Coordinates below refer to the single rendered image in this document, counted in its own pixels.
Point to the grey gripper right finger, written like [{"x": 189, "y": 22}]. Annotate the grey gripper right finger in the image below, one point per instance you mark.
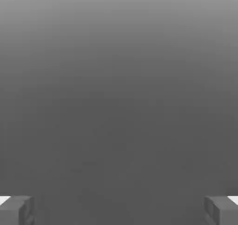
[{"x": 223, "y": 211}]

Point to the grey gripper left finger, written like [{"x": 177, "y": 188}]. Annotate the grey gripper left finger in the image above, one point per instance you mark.
[{"x": 13, "y": 211}]

